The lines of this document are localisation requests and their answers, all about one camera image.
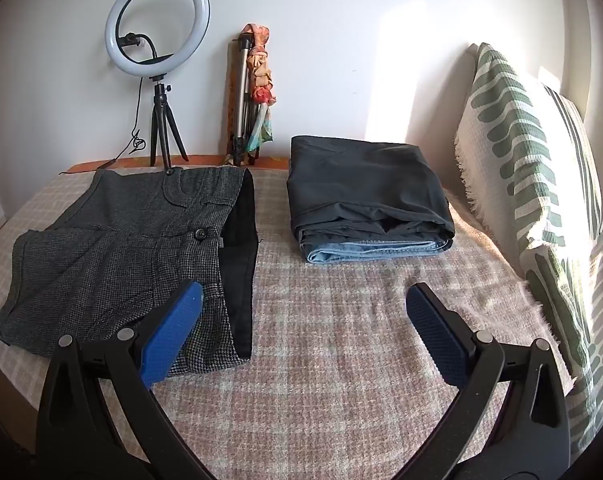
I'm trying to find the floral folded umbrella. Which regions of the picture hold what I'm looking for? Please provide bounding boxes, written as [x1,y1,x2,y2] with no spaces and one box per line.
[244,23,277,153]

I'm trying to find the green striped pillow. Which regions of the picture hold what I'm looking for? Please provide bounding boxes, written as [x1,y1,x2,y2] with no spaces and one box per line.
[541,81,603,241]

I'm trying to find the green leaf patterned pillow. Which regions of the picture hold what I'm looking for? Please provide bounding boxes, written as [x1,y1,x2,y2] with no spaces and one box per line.
[454,42,603,456]

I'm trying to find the black mini tripod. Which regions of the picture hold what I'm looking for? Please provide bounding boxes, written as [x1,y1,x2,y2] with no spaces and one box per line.
[148,75,189,168]

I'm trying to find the grey tweed pants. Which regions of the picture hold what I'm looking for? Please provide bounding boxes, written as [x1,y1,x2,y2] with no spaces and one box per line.
[0,166,260,377]

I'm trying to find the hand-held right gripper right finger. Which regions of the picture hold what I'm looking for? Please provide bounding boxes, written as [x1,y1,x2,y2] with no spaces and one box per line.
[399,282,572,480]

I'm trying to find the silver folded tripod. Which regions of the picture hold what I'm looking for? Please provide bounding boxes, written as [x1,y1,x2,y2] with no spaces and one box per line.
[226,31,258,167]

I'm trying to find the white ring light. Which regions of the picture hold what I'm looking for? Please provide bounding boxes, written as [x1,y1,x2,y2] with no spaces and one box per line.
[104,0,211,80]

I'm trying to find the folded blue jeans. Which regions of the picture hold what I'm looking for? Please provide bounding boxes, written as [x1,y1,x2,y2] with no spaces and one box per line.
[304,240,453,265]

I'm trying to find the folded dark grey pants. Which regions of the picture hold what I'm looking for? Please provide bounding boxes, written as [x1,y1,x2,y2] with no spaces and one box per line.
[286,135,456,252]

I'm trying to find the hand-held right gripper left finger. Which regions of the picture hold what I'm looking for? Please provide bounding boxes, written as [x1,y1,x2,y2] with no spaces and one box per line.
[35,280,218,480]

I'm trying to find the black power cable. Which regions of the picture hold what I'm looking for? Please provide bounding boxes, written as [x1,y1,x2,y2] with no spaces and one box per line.
[58,77,147,177]

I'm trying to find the pink plaid blanket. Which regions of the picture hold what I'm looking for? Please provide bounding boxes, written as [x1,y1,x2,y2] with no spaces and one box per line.
[0,162,577,480]

